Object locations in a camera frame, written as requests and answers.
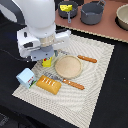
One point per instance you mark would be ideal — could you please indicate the toy fork wooden handle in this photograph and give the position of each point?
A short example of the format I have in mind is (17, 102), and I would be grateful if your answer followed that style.
(73, 84)

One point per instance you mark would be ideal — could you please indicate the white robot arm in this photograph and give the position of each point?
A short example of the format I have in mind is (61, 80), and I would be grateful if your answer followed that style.
(39, 16)

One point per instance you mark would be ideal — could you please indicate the grey toy cooking pot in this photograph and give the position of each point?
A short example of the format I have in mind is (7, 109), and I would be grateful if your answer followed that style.
(91, 13)

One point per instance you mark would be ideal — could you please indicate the yellow toy cheese wedge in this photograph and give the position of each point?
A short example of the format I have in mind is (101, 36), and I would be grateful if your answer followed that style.
(66, 8)

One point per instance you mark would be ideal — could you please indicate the beige striped placemat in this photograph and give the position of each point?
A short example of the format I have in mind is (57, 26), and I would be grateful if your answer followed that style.
(70, 104)

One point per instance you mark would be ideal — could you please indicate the yellow toy butter box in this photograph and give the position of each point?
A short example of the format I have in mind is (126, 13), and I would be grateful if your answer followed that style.
(47, 62)

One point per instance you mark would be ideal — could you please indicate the beige bowl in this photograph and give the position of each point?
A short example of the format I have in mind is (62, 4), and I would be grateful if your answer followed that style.
(122, 14)

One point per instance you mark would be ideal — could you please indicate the light blue milk carton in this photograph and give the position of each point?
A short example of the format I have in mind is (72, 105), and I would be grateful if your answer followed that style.
(26, 78)

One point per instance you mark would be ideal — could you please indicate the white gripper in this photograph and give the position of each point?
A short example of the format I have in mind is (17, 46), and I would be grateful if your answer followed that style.
(32, 48)

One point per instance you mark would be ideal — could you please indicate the toy knife wooden handle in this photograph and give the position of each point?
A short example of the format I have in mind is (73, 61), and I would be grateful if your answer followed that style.
(80, 56)

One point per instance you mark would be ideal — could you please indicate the pink toy stove board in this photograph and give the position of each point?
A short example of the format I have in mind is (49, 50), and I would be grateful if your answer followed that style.
(107, 27)

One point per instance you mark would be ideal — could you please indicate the round wooden plate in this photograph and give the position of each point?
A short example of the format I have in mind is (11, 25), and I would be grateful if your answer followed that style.
(68, 66)

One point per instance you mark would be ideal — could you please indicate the grey toy frying pan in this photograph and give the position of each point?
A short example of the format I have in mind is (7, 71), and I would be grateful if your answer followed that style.
(71, 14)

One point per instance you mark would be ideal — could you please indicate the orange toy bread loaf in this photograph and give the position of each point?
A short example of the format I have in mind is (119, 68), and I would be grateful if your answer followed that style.
(49, 84)

